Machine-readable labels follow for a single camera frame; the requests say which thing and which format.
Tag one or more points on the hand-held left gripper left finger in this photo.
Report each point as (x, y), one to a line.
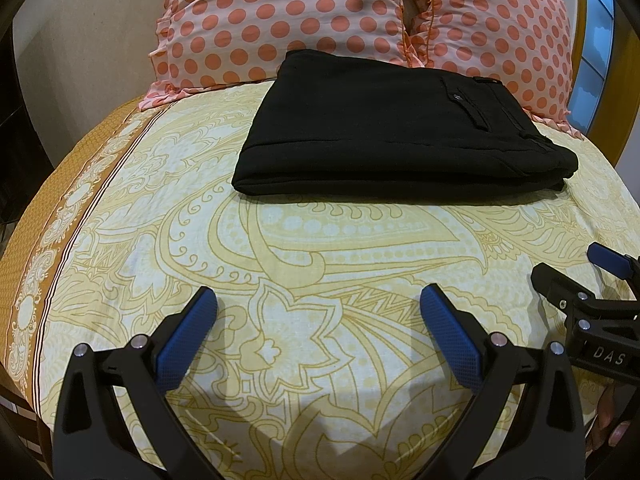
(185, 340)

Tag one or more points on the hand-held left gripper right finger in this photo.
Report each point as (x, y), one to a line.
(452, 340)

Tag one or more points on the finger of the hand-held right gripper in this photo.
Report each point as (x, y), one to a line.
(552, 285)
(607, 259)

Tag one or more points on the black pants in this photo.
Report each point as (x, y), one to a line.
(375, 135)

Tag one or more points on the person's right hand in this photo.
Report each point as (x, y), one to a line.
(607, 407)

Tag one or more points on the yellow patterned bed sheet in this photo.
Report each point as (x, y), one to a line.
(250, 260)

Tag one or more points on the wooden framed window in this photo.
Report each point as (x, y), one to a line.
(600, 60)

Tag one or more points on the pink polka dot pillow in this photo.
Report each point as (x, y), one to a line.
(495, 35)
(280, 20)

